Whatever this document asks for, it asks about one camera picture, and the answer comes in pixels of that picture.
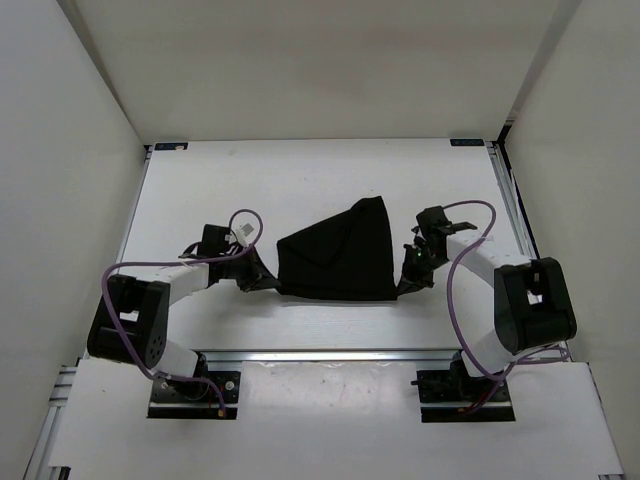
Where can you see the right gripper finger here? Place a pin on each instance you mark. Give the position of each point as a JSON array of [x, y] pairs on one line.
[[413, 284], [410, 269]]

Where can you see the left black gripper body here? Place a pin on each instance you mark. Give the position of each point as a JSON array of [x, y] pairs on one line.
[[238, 268]]

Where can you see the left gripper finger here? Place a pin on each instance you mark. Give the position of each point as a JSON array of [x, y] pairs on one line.
[[255, 283], [257, 267]]

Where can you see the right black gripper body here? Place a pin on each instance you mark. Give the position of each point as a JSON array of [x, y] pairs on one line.
[[422, 259]]

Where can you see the black skirt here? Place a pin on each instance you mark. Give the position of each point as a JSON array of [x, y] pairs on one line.
[[346, 257]]

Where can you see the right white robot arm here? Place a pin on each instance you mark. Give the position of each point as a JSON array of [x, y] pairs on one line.
[[532, 308]]

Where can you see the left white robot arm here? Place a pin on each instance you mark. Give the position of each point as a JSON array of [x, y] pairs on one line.
[[131, 321]]

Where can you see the right blue corner label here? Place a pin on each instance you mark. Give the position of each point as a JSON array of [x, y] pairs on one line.
[[466, 142]]

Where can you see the blue corner label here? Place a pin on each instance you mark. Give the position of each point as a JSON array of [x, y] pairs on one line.
[[466, 142], [170, 146]]

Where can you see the left blue corner label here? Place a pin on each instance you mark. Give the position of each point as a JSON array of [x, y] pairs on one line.
[[170, 146]]

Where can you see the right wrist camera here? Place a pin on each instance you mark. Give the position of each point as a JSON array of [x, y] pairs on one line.
[[433, 221]]

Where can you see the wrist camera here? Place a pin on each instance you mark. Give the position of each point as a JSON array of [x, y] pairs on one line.
[[433, 221], [217, 239]]

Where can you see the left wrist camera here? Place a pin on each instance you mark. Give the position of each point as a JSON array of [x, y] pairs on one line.
[[217, 239]]

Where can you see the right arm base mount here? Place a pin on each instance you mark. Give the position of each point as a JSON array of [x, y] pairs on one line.
[[453, 396]]

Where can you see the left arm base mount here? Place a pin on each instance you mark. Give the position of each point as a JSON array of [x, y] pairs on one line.
[[196, 401]]

